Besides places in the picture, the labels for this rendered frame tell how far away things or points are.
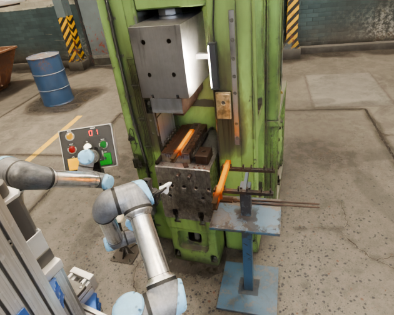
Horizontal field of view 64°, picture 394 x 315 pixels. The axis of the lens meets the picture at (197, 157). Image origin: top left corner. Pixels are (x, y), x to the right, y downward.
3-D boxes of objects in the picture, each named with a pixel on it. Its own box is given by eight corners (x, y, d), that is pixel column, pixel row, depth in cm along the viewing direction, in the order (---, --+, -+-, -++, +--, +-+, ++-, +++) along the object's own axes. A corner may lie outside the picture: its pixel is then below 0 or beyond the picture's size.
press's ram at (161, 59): (203, 99, 179) (196, 23, 158) (142, 97, 190) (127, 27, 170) (221, 74, 212) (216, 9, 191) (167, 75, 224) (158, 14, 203)
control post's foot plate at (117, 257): (132, 265, 256) (129, 258, 251) (109, 260, 263) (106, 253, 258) (144, 245, 273) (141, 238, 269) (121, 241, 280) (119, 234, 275)
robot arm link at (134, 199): (152, 325, 118) (112, 192, 136) (189, 309, 122) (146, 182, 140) (152, 328, 107) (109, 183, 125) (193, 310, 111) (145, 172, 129)
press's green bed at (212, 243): (219, 267, 245) (214, 223, 221) (174, 259, 257) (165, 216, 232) (234, 219, 289) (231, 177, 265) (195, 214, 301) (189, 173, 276)
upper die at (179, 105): (183, 113, 188) (181, 98, 183) (152, 112, 194) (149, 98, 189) (202, 88, 221) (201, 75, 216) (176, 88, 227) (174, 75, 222)
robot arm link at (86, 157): (74, 164, 159) (78, 147, 159) (81, 163, 170) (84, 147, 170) (90, 167, 160) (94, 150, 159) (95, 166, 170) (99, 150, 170)
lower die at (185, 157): (190, 164, 206) (188, 152, 202) (162, 161, 213) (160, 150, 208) (207, 133, 240) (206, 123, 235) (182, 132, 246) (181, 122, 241)
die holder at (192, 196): (214, 223, 221) (209, 170, 197) (164, 216, 232) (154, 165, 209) (231, 177, 265) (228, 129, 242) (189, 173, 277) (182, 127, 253)
